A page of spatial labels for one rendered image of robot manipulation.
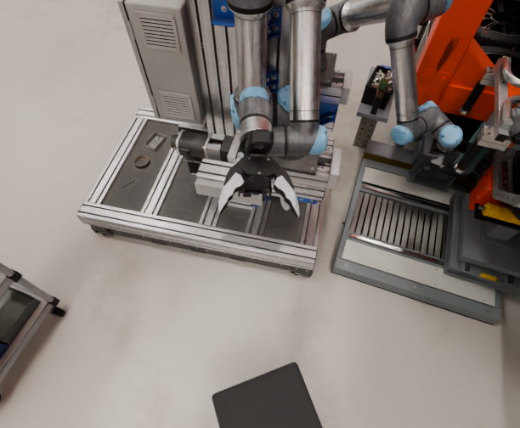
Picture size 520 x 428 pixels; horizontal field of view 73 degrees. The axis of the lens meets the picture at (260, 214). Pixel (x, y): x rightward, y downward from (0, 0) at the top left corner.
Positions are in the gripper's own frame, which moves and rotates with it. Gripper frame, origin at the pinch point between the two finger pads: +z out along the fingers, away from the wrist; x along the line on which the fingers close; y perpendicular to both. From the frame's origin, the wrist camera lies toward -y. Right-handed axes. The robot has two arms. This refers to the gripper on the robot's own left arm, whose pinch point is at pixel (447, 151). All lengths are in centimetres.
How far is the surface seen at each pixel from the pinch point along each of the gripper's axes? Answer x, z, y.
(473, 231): 32, 31, -24
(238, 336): 108, -21, 69
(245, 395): 109, -59, 47
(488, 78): -26.3, -18.7, -6.1
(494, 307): 66, 27, -41
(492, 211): 21.6, -0.4, -23.0
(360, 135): -12, 63, 49
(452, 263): 50, 26, -18
